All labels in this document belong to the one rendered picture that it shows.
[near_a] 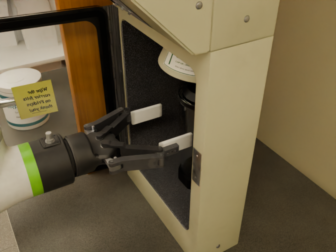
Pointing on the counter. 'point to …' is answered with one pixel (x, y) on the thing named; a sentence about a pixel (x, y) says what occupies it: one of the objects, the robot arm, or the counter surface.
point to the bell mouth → (175, 67)
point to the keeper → (196, 166)
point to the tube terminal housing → (219, 119)
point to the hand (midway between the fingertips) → (167, 125)
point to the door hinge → (115, 36)
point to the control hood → (178, 21)
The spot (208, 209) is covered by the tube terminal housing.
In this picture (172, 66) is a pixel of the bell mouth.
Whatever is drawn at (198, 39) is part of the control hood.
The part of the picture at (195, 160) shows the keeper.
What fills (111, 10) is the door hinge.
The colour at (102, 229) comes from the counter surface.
